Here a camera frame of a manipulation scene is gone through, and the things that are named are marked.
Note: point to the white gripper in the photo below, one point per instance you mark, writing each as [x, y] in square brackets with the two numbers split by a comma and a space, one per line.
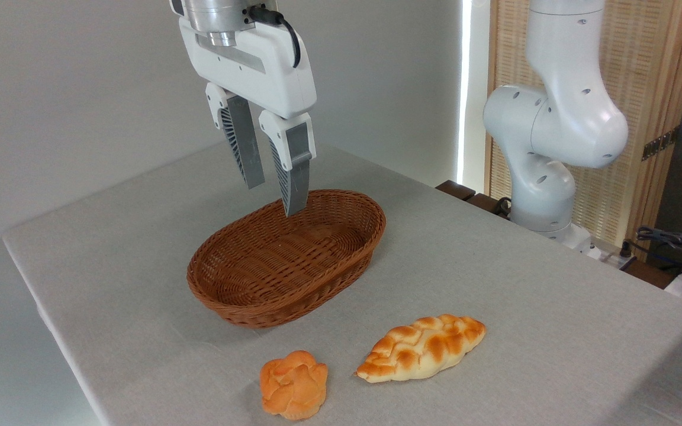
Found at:
[270, 71]

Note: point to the long braided bread loaf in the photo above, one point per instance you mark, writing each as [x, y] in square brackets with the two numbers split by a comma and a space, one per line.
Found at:
[421, 349]

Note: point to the brown oval wicker basket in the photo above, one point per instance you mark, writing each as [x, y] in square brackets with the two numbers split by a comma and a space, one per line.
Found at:
[246, 296]

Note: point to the round orange knotted bread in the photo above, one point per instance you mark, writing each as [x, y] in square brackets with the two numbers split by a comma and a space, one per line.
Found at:
[293, 384]

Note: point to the dark brown wooden board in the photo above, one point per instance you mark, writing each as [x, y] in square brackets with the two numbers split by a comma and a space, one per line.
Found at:
[458, 190]

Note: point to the grey tablecloth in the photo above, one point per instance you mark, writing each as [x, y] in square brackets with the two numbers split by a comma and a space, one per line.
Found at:
[495, 284]

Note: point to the wooden slatted folding screen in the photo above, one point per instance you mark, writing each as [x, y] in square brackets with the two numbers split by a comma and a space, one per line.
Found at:
[649, 77]

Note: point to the dark metal screen hinge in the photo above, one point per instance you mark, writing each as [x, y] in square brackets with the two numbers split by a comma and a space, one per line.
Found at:
[659, 144]

